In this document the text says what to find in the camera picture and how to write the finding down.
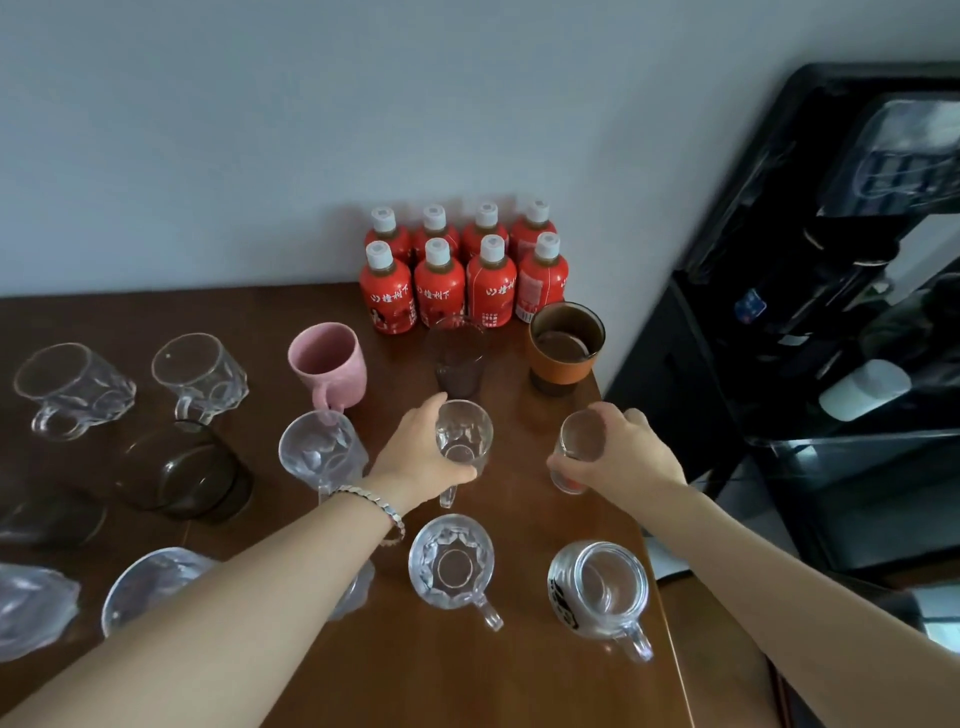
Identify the person's right hand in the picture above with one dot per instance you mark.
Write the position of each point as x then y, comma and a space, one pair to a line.
630, 457

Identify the person's left hand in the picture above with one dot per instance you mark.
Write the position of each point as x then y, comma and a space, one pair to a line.
412, 457

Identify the clear tumbler with red print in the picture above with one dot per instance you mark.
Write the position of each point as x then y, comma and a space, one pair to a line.
574, 442

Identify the dark smoky tall glass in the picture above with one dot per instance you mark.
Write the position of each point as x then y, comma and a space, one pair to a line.
457, 371

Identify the brown banded glass cup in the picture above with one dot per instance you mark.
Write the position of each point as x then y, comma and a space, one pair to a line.
562, 360

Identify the pink ceramic mug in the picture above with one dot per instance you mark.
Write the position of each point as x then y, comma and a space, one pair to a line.
330, 367

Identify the glass mug with black logo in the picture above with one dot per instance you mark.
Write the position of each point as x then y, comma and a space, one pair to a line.
596, 592

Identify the dark smoky wide cup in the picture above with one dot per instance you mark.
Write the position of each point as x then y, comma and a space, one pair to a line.
187, 472

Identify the small smoky glass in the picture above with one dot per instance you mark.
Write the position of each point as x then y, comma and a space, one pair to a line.
52, 517

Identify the person's right forearm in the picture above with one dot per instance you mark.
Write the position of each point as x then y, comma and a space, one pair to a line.
810, 622

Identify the person's left forearm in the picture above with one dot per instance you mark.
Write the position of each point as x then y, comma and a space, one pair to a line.
210, 637

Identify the black water dispenser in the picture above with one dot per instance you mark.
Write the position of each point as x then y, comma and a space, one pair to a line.
675, 375

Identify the group of red drink bottles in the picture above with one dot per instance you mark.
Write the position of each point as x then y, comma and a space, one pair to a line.
442, 292

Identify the brown wooden chair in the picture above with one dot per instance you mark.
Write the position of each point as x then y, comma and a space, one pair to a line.
712, 652

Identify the brown wooden table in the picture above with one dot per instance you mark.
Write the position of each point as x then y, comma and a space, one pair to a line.
510, 675

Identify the white plastic container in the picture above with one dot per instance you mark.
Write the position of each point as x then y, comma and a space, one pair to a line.
862, 390

